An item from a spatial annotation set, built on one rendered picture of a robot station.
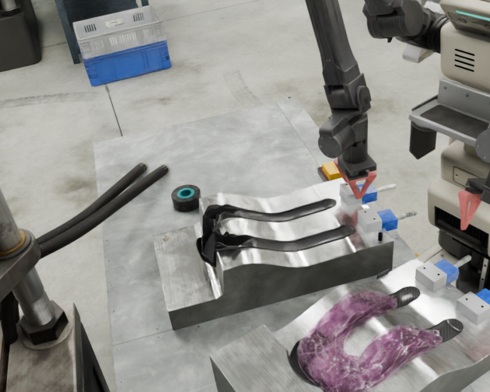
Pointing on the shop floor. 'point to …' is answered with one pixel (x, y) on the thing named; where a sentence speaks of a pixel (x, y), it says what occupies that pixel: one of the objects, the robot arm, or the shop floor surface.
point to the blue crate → (127, 63)
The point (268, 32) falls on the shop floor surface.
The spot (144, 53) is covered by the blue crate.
